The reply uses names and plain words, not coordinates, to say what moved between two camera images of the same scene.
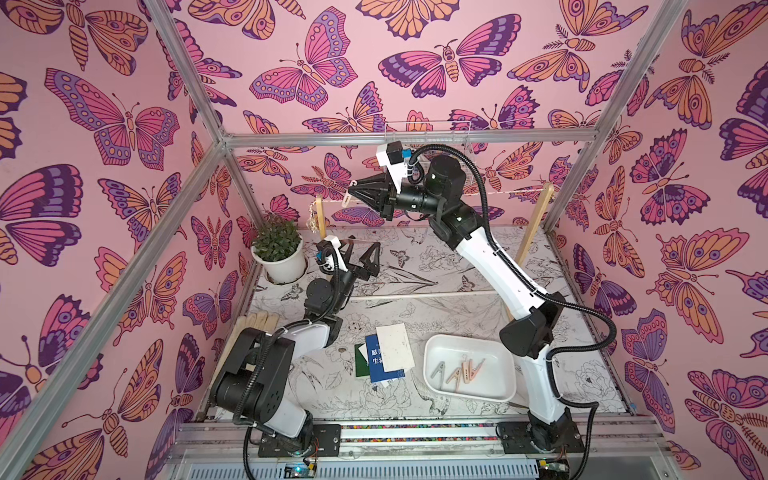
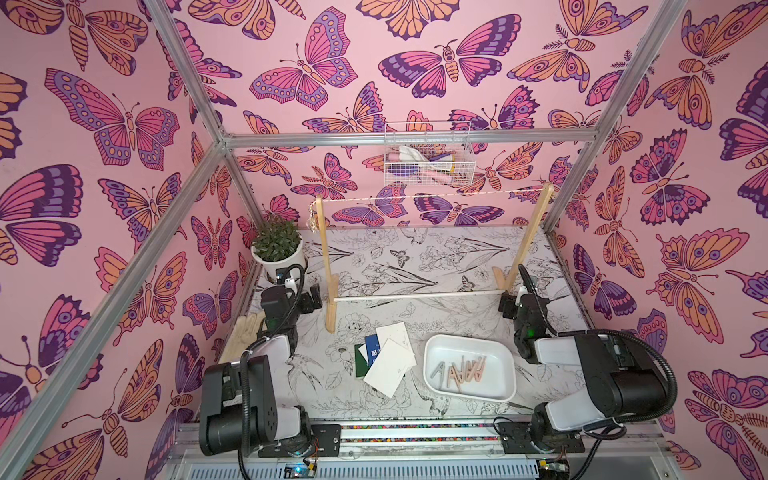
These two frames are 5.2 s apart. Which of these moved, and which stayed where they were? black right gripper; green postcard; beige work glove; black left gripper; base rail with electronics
Moved: black left gripper; black right gripper
Stayed: base rail with electronics; green postcard; beige work glove
